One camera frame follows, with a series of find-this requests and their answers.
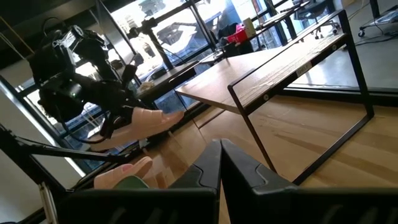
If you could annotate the black bag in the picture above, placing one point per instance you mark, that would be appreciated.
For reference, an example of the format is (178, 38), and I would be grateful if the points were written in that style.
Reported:
(228, 31)

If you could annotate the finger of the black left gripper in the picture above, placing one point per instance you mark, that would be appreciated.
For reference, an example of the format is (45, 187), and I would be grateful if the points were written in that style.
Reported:
(107, 127)
(127, 115)

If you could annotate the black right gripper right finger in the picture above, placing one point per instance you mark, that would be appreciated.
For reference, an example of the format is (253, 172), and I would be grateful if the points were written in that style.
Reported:
(280, 205)

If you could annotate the black office chair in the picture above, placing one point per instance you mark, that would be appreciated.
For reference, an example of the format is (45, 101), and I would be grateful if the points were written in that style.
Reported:
(317, 12)

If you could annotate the crumpled white paper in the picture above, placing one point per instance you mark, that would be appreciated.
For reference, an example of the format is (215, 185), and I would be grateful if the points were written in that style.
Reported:
(145, 87)

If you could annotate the red box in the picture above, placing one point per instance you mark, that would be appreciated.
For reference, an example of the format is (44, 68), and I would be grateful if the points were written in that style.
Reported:
(237, 35)

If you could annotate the black tripod pole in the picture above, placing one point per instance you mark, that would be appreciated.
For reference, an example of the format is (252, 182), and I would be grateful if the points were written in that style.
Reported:
(158, 46)

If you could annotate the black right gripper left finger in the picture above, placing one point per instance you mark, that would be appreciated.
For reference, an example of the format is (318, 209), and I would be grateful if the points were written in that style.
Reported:
(174, 205)

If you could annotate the green rubber slide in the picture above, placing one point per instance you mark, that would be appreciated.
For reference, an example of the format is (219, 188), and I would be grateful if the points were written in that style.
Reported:
(130, 183)

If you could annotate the white and green box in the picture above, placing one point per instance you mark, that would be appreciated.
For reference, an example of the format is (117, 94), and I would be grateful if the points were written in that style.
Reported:
(248, 26)

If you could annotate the wooden shelf with black frame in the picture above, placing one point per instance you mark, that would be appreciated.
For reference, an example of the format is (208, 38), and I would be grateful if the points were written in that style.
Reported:
(236, 74)

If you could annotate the black aluminium rig frame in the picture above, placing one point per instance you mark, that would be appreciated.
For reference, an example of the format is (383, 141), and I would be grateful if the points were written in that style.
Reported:
(62, 151)

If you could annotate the long dark background desk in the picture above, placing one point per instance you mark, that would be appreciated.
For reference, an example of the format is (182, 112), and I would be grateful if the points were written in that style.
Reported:
(273, 18)

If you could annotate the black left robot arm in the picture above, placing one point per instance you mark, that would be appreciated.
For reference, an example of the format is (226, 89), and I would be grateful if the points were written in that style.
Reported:
(93, 53)

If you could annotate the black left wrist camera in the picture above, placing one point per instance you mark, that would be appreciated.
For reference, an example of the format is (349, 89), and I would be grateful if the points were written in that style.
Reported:
(129, 76)

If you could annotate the wheeled metal cart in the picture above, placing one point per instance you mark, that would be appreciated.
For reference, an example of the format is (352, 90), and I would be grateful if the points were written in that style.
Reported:
(382, 18)

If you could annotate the grey desk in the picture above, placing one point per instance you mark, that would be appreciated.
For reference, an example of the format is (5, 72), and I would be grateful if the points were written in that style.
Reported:
(174, 74)

